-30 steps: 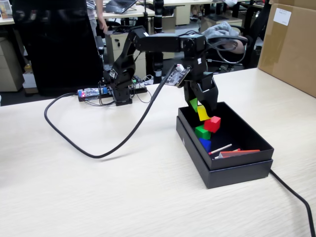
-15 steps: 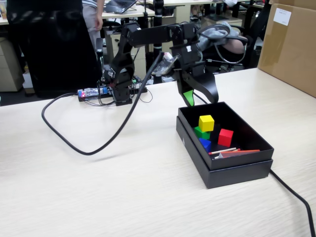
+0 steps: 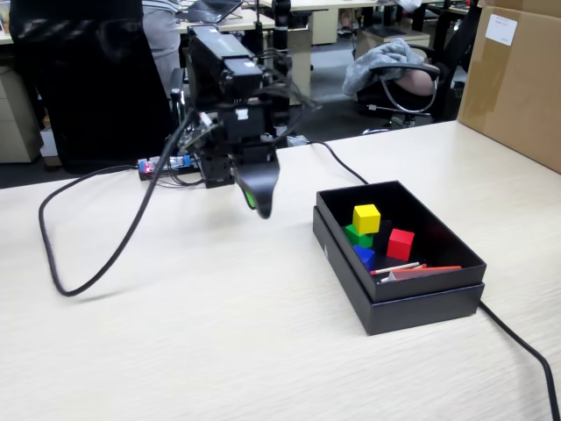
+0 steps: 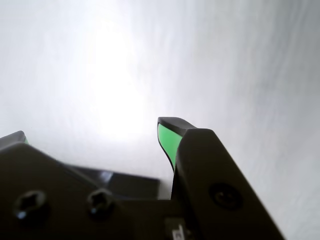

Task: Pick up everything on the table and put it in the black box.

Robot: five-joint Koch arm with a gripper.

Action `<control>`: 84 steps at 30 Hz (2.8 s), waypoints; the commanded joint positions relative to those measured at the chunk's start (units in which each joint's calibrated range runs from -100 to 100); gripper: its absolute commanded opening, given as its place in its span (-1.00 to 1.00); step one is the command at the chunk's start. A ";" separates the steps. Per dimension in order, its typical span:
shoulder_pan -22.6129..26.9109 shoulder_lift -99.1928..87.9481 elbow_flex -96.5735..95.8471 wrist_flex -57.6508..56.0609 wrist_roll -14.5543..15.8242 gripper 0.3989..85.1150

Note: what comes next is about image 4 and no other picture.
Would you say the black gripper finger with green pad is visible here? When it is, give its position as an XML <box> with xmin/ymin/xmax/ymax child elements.
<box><xmin>157</xmin><ymin>116</ymin><xmax>286</xmax><ymax>240</ymax></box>
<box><xmin>0</xmin><ymin>130</ymin><xmax>121</xmax><ymax>240</ymax></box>

